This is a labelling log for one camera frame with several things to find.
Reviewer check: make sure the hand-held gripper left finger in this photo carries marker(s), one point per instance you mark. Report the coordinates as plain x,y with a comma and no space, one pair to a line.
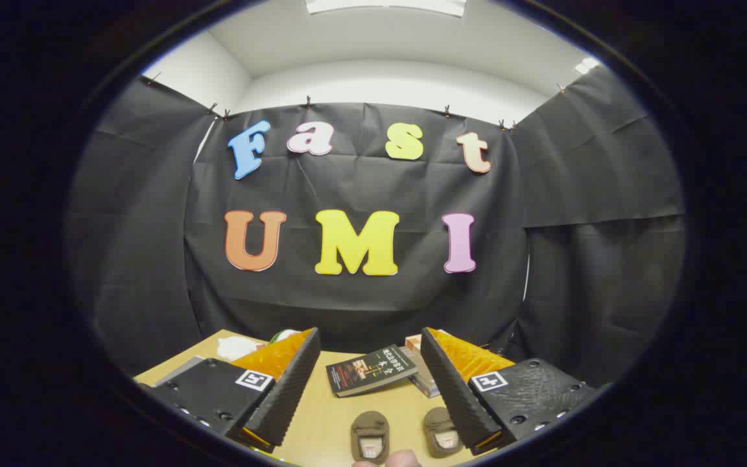
289,395

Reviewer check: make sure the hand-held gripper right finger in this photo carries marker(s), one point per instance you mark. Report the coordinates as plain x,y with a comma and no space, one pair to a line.
454,402

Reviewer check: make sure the brown fuzzy slipper shoe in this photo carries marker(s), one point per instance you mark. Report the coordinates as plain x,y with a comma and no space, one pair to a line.
369,425
441,421

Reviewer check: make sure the blue cover book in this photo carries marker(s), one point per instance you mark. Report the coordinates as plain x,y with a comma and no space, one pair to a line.
429,388

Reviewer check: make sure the watermelon slice plush toy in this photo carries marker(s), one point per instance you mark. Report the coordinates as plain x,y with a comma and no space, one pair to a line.
284,335

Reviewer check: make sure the white plush toy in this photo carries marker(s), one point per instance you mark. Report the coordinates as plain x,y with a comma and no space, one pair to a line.
236,348

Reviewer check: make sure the black cover book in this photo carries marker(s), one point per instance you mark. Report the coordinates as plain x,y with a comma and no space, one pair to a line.
370,371

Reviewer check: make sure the black backdrop cloth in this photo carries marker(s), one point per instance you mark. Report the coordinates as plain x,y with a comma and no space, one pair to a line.
360,181

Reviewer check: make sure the ceiling light panel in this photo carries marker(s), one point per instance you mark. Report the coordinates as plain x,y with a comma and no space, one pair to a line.
386,5

